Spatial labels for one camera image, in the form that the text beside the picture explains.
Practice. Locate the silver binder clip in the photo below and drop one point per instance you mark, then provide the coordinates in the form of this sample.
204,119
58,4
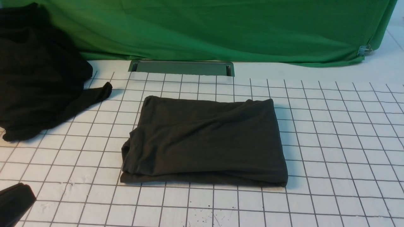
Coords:
364,50

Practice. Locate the green backdrop cloth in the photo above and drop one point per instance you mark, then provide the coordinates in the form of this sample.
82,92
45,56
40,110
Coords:
310,33

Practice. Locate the gray long sleeve shirt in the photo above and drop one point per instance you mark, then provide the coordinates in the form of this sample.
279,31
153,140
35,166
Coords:
206,142

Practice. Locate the black crumpled garment pile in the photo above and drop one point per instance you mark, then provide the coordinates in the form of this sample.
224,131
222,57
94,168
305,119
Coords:
42,74

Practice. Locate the black cloth corner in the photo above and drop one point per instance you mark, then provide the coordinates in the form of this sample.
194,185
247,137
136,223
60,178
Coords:
14,202

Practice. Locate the white grid table mat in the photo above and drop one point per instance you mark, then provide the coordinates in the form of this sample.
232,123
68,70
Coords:
342,139

